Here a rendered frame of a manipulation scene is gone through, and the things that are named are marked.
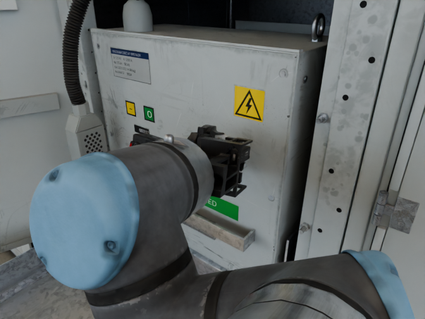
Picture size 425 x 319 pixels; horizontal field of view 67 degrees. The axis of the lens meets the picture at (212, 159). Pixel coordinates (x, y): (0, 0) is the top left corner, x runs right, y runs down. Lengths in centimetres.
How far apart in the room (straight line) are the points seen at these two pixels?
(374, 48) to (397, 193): 18
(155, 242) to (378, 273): 15
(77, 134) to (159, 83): 22
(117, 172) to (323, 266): 15
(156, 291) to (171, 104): 44
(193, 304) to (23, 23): 76
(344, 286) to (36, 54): 83
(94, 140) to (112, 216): 56
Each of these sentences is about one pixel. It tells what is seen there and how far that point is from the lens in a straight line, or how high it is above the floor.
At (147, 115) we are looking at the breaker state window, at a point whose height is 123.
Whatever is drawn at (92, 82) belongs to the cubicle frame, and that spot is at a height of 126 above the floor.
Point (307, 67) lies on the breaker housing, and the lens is 51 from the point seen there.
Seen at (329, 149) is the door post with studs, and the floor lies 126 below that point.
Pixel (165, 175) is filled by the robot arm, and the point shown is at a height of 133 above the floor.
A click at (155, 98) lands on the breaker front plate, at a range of 67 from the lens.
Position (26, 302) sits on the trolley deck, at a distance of 89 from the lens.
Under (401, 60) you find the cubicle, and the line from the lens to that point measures 44.
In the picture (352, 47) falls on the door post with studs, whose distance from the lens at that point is 45.
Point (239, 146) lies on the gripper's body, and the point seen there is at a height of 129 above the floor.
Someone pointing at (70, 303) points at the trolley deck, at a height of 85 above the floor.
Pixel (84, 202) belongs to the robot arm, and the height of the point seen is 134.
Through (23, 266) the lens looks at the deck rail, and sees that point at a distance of 93.
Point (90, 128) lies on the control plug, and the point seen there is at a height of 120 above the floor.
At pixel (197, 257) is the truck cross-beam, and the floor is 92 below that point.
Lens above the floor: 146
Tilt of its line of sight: 27 degrees down
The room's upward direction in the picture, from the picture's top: straight up
